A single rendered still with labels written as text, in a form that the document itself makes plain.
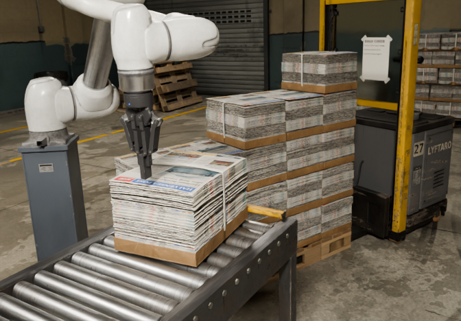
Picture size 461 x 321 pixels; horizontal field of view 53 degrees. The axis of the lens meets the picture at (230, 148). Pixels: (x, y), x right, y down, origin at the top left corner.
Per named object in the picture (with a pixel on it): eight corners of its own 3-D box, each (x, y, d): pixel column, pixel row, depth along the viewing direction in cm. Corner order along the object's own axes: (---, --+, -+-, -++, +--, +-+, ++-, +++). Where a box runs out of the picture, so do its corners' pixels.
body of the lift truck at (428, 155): (330, 209, 373) (333, 112, 353) (372, 194, 404) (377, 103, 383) (405, 239, 318) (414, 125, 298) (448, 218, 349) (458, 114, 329)
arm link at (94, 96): (62, 101, 211) (108, 96, 223) (72, 129, 204) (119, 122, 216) (83, -45, 154) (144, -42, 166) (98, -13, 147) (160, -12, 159)
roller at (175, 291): (81, 262, 145) (79, 247, 144) (203, 304, 121) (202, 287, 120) (68, 269, 141) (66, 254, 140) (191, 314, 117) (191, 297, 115)
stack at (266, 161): (125, 298, 258) (111, 156, 236) (280, 239, 323) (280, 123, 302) (158, 333, 227) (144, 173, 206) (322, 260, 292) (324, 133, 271)
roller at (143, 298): (64, 271, 140) (62, 256, 139) (188, 317, 115) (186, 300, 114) (51, 278, 136) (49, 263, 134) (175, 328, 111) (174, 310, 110)
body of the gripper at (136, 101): (160, 88, 118) (162, 123, 121) (134, 87, 122) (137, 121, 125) (141, 94, 112) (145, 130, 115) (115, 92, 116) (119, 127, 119)
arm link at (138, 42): (123, 72, 109) (173, 66, 115) (116, 3, 104) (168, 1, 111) (108, 68, 117) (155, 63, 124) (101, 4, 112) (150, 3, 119)
